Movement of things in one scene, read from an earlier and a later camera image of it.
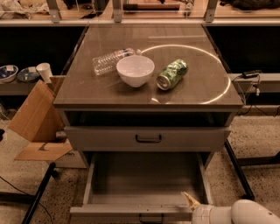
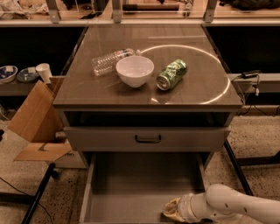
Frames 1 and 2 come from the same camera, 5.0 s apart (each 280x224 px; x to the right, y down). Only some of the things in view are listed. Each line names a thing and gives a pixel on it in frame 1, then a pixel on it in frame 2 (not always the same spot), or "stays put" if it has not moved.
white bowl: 136,70 stays put
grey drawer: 143,187 stays put
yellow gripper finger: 193,204 → 171,207
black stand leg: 38,194 stays put
